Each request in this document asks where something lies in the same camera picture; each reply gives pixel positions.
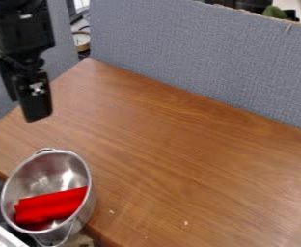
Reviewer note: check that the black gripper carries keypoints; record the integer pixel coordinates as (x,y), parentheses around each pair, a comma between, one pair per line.
(27,36)

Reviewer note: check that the stainless steel pot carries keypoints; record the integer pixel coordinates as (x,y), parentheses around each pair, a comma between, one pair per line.
(50,171)

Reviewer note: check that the red plastic block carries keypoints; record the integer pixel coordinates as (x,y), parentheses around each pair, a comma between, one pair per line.
(50,206)

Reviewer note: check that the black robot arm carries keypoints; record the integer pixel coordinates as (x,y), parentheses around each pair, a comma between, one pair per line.
(11,4)

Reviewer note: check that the green object behind partition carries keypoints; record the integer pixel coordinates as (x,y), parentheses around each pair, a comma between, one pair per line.
(275,12)

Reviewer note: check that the round wooden clock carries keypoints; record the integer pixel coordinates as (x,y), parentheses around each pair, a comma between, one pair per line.
(82,38)

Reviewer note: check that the grey fabric partition panel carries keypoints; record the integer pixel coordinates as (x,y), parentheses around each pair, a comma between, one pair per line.
(228,54)

